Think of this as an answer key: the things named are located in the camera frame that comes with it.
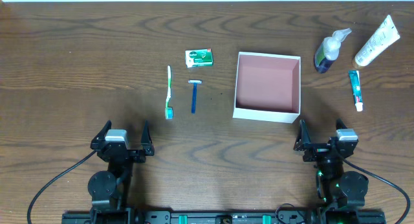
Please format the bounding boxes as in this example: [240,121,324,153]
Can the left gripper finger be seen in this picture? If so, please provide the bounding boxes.
[90,120,112,150]
[140,120,155,156]

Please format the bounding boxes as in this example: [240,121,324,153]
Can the small green toothpaste tube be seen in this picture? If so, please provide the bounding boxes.
[348,70,364,112]

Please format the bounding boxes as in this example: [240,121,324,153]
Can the clear pump sanitizer bottle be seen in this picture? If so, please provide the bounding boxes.
[314,28,352,74]

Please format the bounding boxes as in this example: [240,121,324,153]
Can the green Dettol soap bar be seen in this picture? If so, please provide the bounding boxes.
[185,48,213,68]

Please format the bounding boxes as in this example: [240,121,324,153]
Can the white cream tube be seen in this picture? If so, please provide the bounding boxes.
[353,15,400,69]

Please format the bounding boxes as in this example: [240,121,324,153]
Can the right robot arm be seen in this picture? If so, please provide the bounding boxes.
[294,119,369,223]

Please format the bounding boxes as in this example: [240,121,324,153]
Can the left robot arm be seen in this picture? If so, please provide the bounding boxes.
[87,121,155,224]

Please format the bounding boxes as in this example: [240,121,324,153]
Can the green white toothbrush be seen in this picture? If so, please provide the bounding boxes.
[165,65,173,120]

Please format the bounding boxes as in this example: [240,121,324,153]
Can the white box pink interior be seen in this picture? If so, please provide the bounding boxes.
[232,52,301,124]

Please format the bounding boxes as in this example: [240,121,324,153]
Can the blue disposable razor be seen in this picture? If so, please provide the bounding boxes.
[188,80,202,115]

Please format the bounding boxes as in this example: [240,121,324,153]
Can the right black cable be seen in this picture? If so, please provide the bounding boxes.
[336,149,411,224]

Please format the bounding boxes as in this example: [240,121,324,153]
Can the black cable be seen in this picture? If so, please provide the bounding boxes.
[27,149,98,224]
[336,149,411,224]

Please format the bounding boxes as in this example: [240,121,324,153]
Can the left black cable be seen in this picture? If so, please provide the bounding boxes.
[27,149,98,224]

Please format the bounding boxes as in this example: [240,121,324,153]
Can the black mounting rail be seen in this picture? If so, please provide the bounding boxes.
[61,208,386,224]

